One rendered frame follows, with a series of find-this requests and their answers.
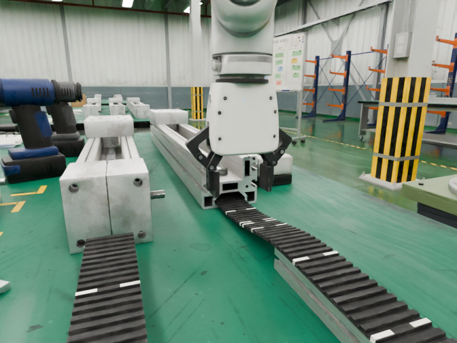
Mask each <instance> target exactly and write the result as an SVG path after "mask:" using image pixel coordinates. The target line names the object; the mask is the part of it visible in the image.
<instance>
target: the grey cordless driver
mask: <svg viewBox="0 0 457 343"><path fill-rule="evenodd" d="M58 83H59V84H60V88H61V95H62V100H61V103H59V105H54V104H52V106H46V110H47V113H48V115H51V117H52V122H53V124H54V128H55V131H56V133H53V135H52V136H51V138H52V141H53V144H54V146H56V147H57V148H58V151H59V152H60V153H61V154H63V155H64V156H65V157H78V156H79V155H80V153H81V151H82V150H83V148H84V146H85V142H84V138H83V137H80V133H79V132H77V129H76V127H75V126H76V124H77V122H76V119H75V115H74V113H73V108H72V106H70V105H68V103H72V102H76V101H77V100H78V101H79V102H82V100H83V92H82V85H81V84H80V83H79V82H76V84H74V82H58Z"/></svg>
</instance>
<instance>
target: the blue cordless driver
mask: <svg viewBox="0 0 457 343"><path fill-rule="evenodd" d="M61 100H62V95H61V88H60V84H59V83H58V82H57V81H56V80H51V82H50V81H49V79H43V78H0V106H1V104H3V105H4V106H5V108H6V107H12V110H9V113H10V117H11V119H12V122H13V123H14V124H17V125H18V129H19V132H20V135H21V138H22V142H23V144H24V147H18V148H10V149H8V154H9V156H5V157H2V158H1V162H0V163H1V168H2V170H3V174H4V176H5V178H6V179H7V182H8V183H10V184H12V183H17V182H26V181H30V180H39V179H44V178H52V177H57V176H62V175H63V173H64V172H65V170H66V169H67V166H66V160H65V156H64V155H63V154H61V153H60V152H59V151H58V148H57V147H56V146H54V144H53V141H52V138H51V136H52V135H53V132H52V129H51V126H50V122H49V120H48V116H47V114H46V111H44V110H41V108H40V106H52V104H54V105H59V103H61Z"/></svg>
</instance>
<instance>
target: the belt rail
mask: <svg viewBox="0 0 457 343"><path fill-rule="evenodd" d="M275 255H276V256H277V257H278V258H279V260H277V259H274V268H275V269H276V271H277V272H278V273H279V274H280V275H281V276H282V278H283V279H284V280H285V281H286V282H287V283H288V284H289V285H290V286H291V287H292V288H293V289H294V291H295V292H296V293H297V294H298V295H299V296H300V297H301V299H302V300H303V301H304V302H305V303H306V304H307V305H308V306H309V307H310V308H311V309H312V310H313V312H314V313H315V314H316V315H317V316H318V317H319V319H320V320H321V321H322V322H323V323H324V324H325V325H326V326H327V327H328V328H329V329H330V330H331V331H332V333H333V334H334V335H335V336H336V337H337V338H338V340H339V341H340V342H341V343H372V342H371V341H370V340H368V339H367V338H366V337H365V336H364V335H363V334H362V333H361V332H360V331H359V330H358V329H357V328H356V327H355V326H354V325H353V324H352V323H351V322H350V321H349V320H348V319H347V318H346V317H345V316H344V315H343V314H342V313H341V312H340V311H339V310H338V309H337V308H336V307H335V306H334V305H333V304H332V303H331V302H330V301H329V300H328V299H327V298H326V297H325V296H324V295H323V294H322V293H321V292H320V291H319V290H318V289H317V288H316V287H315V286H314V285H313V284H312V283H311V282H310V281H309V280H308V279H307V278H306V277H305V276H304V275H303V274H302V273H301V272H300V271H299V270H298V269H297V268H296V267H295V266H294V265H293V264H292V263H291V262H290V261H289V260H288V259H287V258H286V257H285V256H284V255H283V254H282V253H281V252H280V251H279V250H278V249H276V248H275Z"/></svg>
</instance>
